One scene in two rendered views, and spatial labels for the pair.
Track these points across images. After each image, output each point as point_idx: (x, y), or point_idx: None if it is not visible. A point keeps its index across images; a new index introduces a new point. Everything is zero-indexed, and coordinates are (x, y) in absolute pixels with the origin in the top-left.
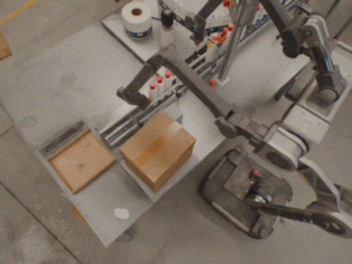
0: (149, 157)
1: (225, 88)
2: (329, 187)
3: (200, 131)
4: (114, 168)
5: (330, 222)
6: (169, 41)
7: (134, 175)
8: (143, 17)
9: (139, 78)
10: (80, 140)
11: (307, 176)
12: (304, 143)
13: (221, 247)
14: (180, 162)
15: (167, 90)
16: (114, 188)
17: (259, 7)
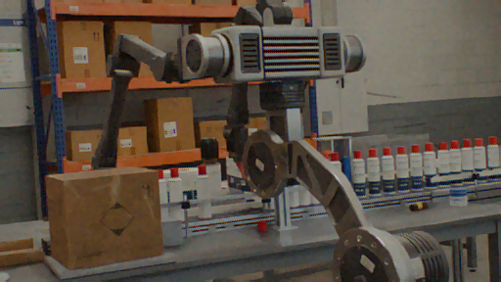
0: (77, 175)
1: (282, 231)
2: (322, 164)
3: (204, 249)
4: (30, 264)
5: (360, 264)
6: (211, 186)
7: (56, 261)
8: (187, 170)
9: (109, 105)
10: (8, 251)
11: (305, 180)
12: (226, 38)
13: None
14: (127, 215)
15: (171, 202)
16: (12, 272)
17: (358, 151)
